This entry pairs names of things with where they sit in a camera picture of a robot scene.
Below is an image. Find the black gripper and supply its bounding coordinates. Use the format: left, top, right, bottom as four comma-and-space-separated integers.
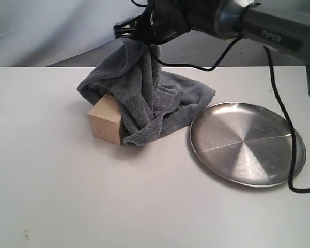
113, 1, 191, 45

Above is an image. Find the grey fleece towel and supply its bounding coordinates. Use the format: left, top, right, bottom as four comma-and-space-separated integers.
77, 38, 216, 146

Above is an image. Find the wooden cube block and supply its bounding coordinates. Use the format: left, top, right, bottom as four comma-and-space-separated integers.
87, 94, 126, 145

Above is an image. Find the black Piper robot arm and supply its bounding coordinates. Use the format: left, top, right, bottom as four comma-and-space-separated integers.
114, 1, 310, 96

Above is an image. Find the white backdrop sheet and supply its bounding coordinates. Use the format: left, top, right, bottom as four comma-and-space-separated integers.
0, 1, 310, 67

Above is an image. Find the round steel plate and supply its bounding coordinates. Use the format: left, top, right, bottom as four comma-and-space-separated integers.
189, 102, 292, 188

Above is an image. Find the black cable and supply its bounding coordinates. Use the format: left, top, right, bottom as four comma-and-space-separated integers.
130, 0, 310, 194

